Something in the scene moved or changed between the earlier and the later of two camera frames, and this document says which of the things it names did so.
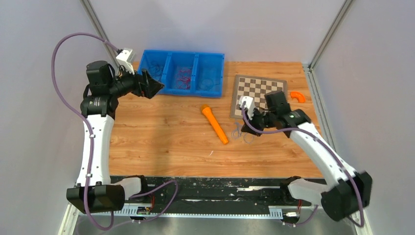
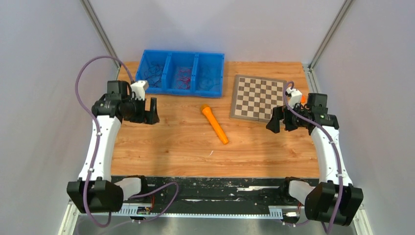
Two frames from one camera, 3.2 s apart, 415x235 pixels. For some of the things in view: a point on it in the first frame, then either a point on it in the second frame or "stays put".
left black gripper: [147, 86] → [150, 117]
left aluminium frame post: [93, 16] stays put
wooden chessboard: [256, 87] stays put
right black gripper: [247, 129] → [278, 113]
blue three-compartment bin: [195, 73] stays put
